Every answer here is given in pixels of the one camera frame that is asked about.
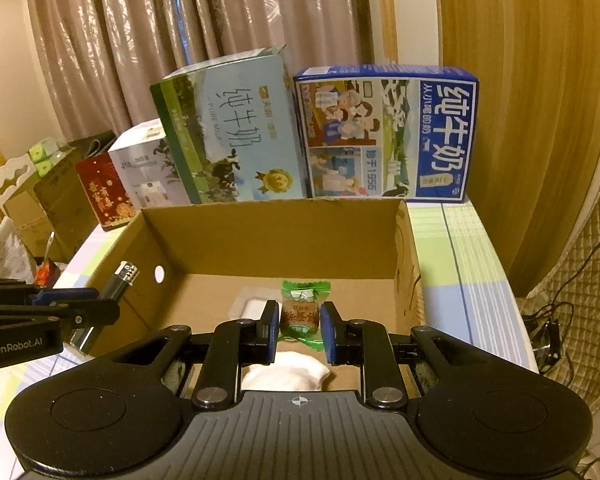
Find wooden door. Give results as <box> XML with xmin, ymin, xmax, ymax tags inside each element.
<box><xmin>432</xmin><ymin>0</ymin><xmax>600</xmax><ymax>292</ymax></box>

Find quilted beige cloth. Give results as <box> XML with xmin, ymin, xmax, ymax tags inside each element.
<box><xmin>522</xmin><ymin>130</ymin><xmax>600</xmax><ymax>433</ymax></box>

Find small green boxes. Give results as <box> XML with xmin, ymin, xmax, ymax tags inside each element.
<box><xmin>27</xmin><ymin>137</ymin><xmax>74</xmax><ymax>177</ymax></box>

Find red cup with spoon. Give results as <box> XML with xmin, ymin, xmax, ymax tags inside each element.
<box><xmin>34</xmin><ymin>231</ymin><xmax>64</xmax><ymax>289</ymax></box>

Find white gift box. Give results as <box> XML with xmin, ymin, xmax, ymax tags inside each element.
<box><xmin>107</xmin><ymin>119</ymin><xmax>193</xmax><ymax>211</ymax></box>

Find silver black lighter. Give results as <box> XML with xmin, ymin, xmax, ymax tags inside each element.
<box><xmin>72</xmin><ymin>260</ymin><xmax>140</xmax><ymax>357</ymax></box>

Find green candy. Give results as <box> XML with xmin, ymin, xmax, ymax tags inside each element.
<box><xmin>278</xmin><ymin>280</ymin><xmax>333</xmax><ymax>349</ymax></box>

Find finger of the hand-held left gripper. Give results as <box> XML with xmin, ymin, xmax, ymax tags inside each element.
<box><xmin>0</xmin><ymin>298</ymin><xmax>121</xmax><ymax>331</ymax></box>
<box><xmin>0</xmin><ymin>276</ymin><xmax>102</xmax><ymax>307</ymax></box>

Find brown cardboard boxes at left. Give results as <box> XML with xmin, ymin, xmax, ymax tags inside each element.
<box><xmin>32</xmin><ymin>131</ymin><xmax>117</xmax><ymax>263</ymax></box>

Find white soft packet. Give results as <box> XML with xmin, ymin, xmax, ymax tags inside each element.
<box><xmin>240</xmin><ymin>350</ymin><xmax>334</xmax><ymax>392</ymax></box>

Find light wooden slats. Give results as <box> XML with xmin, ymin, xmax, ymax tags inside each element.
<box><xmin>377</xmin><ymin>0</ymin><xmax>399</xmax><ymax>64</ymax></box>

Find light blue milk carton box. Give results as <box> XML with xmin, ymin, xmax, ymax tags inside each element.
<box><xmin>149</xmin><ymin>44</ymin><xmax>312</xmax><ymax>206</ymax></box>

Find cardboard box with white flap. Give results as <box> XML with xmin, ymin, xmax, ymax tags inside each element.
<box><xmin>0</xmin><ymin>156</ymin><xmax>56</xmax><ymax>261</ymax></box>

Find beige curtain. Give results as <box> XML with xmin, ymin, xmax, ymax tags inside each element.
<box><xmin>25</xmin><ymin>0</ymin><xmax>377</xmax><ymax>147</ymax></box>

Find red gift box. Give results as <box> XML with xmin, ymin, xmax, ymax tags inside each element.
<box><xmin>76</xmin><ymin>154</ymin><xmax>142</xmax><ymax>232</ymax></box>

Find white plastic bag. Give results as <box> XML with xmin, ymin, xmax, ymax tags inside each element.
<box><xmin>0</xmin><ymin>217</ymin><xmax>37</xmax><ymax>283</ymax></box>

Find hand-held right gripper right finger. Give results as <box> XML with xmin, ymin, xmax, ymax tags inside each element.
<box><xmin>320</xmin><ymin>301</ymin><xmax>487</xmax><ymax>409</ymax></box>

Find clear plastic packet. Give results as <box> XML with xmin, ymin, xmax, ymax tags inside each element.
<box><xmin>230</xmin><ymin>286</ymin><xmax>284</xmax><ymax>322</ymax></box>

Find dark blue milk carton box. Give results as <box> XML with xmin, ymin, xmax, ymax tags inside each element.
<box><xmin>292</xmin><ymin>62</ymin><xmax>480</xmax><ymax>204</ymax></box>

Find black power adapter with cables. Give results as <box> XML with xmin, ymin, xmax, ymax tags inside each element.
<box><xmin>519</xmin><ymin>245</ymin><xmax>593</xmax><ymax>377</ymax></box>

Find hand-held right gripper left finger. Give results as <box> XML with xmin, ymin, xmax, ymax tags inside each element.
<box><xmin>111</xmin><ymin>301</ymin><xmax>281</xmax><ymax>411</ymax></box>

